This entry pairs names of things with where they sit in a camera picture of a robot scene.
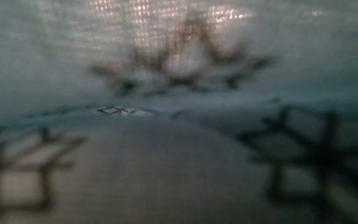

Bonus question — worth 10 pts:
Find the blue patterned cloth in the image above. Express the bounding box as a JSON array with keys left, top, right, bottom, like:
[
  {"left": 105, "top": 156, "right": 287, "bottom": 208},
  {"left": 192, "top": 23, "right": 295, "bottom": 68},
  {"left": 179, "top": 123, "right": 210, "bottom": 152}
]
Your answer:
[{"left": 0, "top": 0, "right": 358, "bottom": 224}]

